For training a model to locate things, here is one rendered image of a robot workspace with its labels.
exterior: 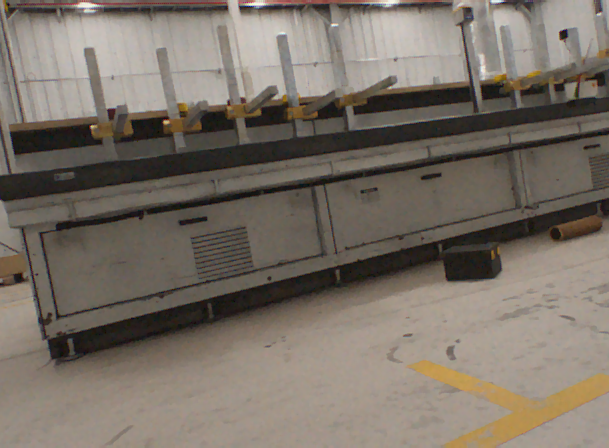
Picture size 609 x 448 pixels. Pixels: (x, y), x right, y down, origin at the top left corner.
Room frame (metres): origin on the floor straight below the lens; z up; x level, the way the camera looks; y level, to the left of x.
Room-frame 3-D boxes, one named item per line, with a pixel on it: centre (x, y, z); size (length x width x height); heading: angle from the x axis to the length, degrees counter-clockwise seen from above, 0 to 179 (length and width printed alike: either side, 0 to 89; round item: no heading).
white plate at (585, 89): (2.75, -1.65, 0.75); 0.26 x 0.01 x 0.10; 113
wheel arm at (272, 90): (1.92, 0.10, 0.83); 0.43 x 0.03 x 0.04; 23
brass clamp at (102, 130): (1.80, 0.61, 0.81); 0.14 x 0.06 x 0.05; 113
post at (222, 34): (1.99, 0.17, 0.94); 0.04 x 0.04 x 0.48; 23
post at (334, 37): (2.19, -0.29, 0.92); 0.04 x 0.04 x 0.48; 23
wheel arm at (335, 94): (2.02, -0.13, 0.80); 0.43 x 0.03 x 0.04; 23
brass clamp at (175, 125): (1.90, 0.38, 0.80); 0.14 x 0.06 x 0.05; 113
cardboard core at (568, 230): (2.54, -1.39, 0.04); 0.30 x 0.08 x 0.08; 113
